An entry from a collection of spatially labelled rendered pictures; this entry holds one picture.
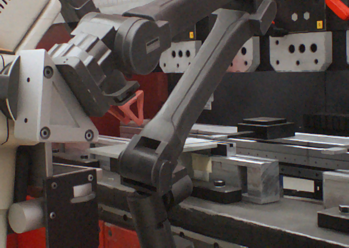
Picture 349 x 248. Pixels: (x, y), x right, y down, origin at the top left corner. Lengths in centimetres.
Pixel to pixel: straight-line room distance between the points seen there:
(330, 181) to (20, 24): 71
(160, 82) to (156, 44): 173
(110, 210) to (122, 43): 96
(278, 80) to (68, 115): 139
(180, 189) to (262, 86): 114
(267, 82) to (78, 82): 143
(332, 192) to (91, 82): 68
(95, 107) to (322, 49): 61
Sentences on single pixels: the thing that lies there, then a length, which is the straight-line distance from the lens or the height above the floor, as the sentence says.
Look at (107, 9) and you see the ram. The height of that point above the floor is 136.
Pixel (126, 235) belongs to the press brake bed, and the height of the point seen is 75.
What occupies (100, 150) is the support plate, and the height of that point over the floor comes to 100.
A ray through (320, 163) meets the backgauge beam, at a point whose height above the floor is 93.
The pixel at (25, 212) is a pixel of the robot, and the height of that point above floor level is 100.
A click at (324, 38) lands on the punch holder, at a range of 131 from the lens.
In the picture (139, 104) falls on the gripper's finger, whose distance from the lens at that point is 150.
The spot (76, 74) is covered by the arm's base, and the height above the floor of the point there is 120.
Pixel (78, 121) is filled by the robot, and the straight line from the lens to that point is 83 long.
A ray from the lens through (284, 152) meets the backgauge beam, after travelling 178.
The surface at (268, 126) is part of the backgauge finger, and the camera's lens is 175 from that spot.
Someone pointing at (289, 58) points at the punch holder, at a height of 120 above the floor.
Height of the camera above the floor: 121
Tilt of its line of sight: 5 degrees down
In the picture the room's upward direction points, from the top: 2 degrees counter-clockwise
